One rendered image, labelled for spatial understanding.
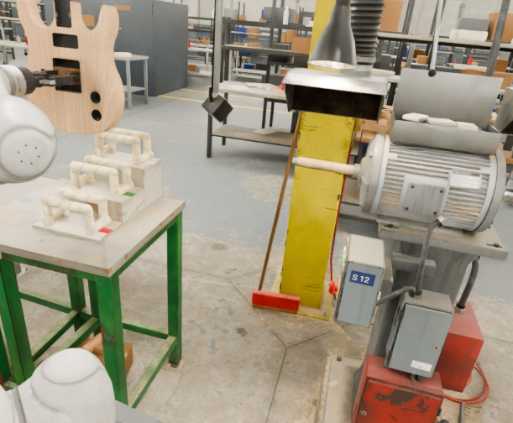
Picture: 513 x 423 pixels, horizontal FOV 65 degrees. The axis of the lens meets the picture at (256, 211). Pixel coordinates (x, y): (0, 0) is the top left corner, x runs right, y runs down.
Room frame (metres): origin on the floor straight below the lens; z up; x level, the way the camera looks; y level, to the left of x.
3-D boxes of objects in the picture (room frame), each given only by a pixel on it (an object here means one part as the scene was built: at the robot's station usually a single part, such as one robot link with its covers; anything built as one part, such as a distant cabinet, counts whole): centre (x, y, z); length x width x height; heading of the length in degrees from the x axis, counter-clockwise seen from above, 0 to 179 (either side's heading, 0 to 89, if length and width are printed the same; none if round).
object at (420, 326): (1.04, -0.55, 0.93); 0.15 x 0.10 x 0.55; 77
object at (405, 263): (1.08, -0.49, 1.02); 0.13 x 0.04 x 0.04; 77
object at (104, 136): (1.56, 0.57, 1.20); 0.20 x 0.03 x 0.03; 76
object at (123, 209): (1.44, 0.60, 0.98); 0.27 x 0.16 x 0.09; 77
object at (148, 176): (1.59, 0.57, 1.02); 0.27 x 0.15 x 0.17; 77
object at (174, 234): (1.57, 0.35, 0.45); 0.05 x 0.05 x 0.90; 77
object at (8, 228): (1.39, 0.67, 0.55); 0.62 x 0.58 x 0.76; 77
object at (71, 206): (1.25, 0.65, 1.04); 0.20 x 0.03 x 0.03; 76
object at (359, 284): (0.98, -0.38, 0.99); 0.24 x 0.21 x 0.26; 77
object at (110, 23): (1.32, 0.50, 1.62); 0.07 x 0.04 x 0.09; 76
